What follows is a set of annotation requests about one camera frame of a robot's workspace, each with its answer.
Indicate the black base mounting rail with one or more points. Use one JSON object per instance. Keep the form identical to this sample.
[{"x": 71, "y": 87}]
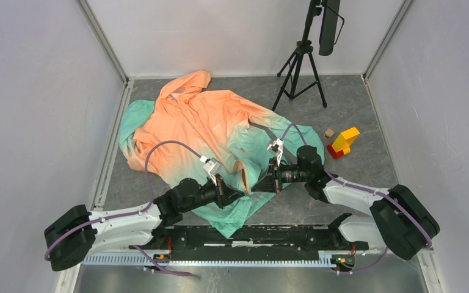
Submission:
[{"x": 251, "y": 243}]

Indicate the yellow toy block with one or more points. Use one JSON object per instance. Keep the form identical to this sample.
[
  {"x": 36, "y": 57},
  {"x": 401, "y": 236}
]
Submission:
[{"x": 345, "y": 140}]

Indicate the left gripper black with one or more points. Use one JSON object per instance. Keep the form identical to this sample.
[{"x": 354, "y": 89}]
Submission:
[{"x": 225, "y": 194}]

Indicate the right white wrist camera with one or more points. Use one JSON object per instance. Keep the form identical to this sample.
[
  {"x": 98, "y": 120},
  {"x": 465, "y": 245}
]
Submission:
[{"x": 276, "y": 148}]

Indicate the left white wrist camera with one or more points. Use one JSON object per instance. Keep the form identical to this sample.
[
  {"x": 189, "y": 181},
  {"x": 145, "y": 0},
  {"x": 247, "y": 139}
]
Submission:
[{"x": 210, "y": 166}]

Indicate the orange and teal jacket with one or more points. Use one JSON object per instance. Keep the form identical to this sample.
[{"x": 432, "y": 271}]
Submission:
[{"x": 168, "y": 136}]

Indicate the red toy block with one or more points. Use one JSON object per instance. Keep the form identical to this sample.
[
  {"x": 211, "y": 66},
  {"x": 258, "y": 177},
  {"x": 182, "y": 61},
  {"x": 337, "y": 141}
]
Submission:
[{"x": 335, "y": 154}]

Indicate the white toothed cable tray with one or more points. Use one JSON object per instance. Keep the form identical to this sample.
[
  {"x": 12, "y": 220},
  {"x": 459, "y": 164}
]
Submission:
[{"x": 138, "y": 259}]

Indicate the black tripod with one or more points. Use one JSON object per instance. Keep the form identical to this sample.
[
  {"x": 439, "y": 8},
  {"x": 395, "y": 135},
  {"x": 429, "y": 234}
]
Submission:
[{"x": 295, "y": 60}]

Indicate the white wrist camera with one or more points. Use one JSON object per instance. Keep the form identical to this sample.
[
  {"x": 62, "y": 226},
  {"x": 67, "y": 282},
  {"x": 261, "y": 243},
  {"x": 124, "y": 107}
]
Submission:
[
  {"x": 276, "y": 148},
  {"x": 210, "y": 166}
]

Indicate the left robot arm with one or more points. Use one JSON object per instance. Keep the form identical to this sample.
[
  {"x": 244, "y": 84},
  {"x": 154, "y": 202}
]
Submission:
[{"x": 79, "y": 233}]

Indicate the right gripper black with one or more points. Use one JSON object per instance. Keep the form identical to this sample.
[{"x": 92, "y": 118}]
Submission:
[{"x": 270, "y": 182}]

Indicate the black hanging panel light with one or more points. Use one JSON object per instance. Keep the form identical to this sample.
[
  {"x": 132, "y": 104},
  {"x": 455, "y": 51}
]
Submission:
[{"x": 329, "y": 28}]

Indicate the small wooden cube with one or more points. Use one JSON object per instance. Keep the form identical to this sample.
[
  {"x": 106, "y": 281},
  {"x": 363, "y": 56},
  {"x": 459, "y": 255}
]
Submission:
[{"x": 329, "y": 133}]

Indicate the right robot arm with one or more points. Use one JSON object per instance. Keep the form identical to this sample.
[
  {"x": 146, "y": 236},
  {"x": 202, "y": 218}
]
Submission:
[{"x": 394, "y": 218}]

